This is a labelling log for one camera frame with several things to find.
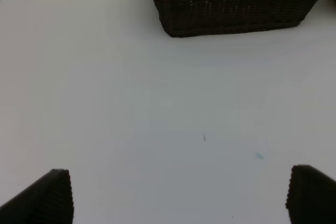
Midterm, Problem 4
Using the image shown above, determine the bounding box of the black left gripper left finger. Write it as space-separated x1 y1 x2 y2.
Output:
1 169 74 224

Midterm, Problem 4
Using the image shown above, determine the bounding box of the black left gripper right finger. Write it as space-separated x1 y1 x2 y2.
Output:
286 165 335 224

